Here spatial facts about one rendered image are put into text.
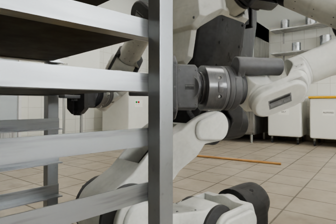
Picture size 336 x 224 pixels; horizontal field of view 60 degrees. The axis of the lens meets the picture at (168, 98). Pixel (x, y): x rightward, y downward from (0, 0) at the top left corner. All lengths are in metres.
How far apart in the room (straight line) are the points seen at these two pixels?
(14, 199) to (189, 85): 0.54
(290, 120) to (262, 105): 4.50
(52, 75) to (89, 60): 4.88
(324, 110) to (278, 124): 0.72
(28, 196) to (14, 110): 3.76
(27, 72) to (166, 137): 0.22
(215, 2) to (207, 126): 0.33
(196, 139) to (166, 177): 0.31
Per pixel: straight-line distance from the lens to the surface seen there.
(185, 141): 0.75
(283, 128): 5.10
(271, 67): 0.59
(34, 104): 4.69
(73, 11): 0.43
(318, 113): 4.98
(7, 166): 0.83
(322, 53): 0.64
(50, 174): 0.88
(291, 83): 0.58
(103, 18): 0.45
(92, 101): 0.87
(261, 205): 1.13
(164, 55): 0.47
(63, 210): 0.43
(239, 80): 0.56
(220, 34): 0.82
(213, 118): 0.82
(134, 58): 1.18
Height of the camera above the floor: 0.66
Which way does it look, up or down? 1 degrees up
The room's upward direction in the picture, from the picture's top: straight up
